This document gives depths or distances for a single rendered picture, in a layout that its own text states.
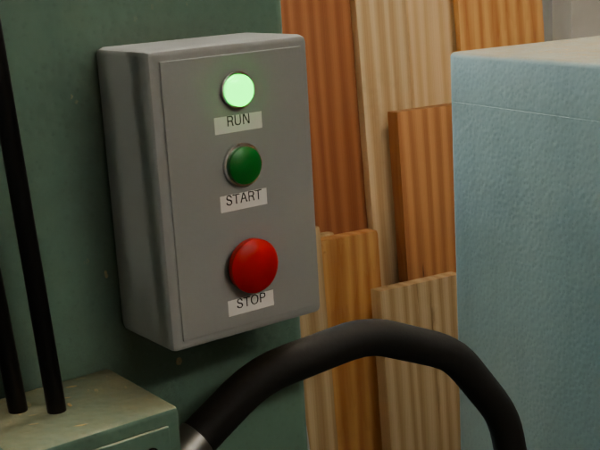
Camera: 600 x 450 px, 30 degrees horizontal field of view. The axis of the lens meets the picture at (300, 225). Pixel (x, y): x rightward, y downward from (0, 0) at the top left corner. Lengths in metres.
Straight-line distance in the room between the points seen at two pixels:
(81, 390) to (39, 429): 0.05
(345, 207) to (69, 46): 1.67
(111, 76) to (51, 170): 0.06
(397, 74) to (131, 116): 1.70
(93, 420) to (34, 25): 0.21
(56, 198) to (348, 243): 1.52
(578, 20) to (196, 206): 2.22
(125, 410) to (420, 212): 1.69
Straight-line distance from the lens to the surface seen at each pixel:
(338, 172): 2.24
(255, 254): 0.60
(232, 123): 0.59
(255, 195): 0.61
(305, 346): 0.68
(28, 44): 0.61
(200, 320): 0.60
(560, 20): 2.77
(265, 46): 0.61
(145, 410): 0.59
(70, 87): 0.62
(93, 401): 0.61
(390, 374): 2.13
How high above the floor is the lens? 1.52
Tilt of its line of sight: 13 degrees down
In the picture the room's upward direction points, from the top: 3 degrees counter-clockwise
